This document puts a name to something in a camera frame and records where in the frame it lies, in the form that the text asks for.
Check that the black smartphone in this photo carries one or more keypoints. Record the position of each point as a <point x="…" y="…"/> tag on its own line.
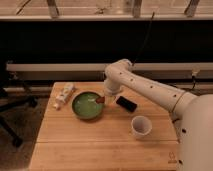
<point x="127" y="104"/>

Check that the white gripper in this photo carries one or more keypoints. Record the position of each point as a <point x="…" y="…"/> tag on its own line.
<point x="109" y="100"/>

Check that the white paper cup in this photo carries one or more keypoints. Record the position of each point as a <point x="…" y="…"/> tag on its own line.
<point x="140" y="127"/>

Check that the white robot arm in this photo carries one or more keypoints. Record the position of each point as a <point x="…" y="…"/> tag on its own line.
<point x="196" y="112"/>

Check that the green ceramic bowl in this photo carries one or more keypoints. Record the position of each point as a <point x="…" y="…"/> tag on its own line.
<point x="85" y="107"/>

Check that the white baseboard heater rail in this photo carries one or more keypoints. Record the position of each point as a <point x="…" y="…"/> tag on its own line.
<point x="95" y="71"/>

